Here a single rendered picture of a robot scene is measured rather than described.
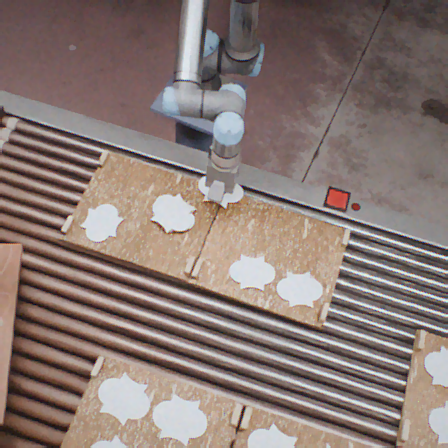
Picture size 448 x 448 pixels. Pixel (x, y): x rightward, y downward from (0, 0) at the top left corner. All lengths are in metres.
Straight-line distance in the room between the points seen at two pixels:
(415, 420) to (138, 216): 1.00
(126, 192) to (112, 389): 0.63
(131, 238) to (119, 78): 1.80
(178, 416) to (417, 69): 2.79
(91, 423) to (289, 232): 0.81
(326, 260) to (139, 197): 0.61
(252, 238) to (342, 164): 1.49
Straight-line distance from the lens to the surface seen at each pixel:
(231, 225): 2.02
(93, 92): 3.62
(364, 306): 2.00
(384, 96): 3.81
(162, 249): 1.97
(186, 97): 1.77
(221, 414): 1.79
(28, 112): 2.35
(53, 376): 1.86
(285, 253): 2.00
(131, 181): 2.10
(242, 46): 2.14
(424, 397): 1.93
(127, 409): 1.78
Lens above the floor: 2.66
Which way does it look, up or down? 59 degrees down
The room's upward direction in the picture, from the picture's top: 9 degrees clockwise
